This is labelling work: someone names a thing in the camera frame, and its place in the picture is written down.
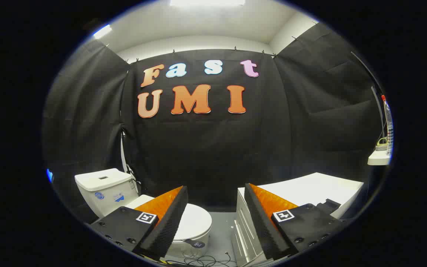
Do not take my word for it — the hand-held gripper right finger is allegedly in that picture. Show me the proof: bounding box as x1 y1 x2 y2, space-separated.
244 183 347 261

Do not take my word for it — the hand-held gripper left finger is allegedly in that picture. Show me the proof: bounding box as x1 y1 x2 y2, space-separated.
89 185 189 260

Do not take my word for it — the white cabinet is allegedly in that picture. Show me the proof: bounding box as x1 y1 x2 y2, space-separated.
232 172 365 267

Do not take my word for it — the black backdrop cloth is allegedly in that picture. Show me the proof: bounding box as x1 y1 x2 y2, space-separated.
42 22 384 225

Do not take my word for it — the white shelf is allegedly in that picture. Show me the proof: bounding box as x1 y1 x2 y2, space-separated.
367 148 392 166

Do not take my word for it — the clear bottle with red cap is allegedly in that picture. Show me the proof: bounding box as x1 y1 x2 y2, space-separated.
381 95 394 156

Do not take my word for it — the small ceiling light panel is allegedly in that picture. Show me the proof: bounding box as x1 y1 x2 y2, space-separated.
93 24 112 40

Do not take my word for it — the long ceiling light panel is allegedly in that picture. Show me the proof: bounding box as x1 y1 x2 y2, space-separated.
169 0 246 6

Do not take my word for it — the tangle of black cables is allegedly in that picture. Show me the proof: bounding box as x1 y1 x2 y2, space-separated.
165 251 238 267

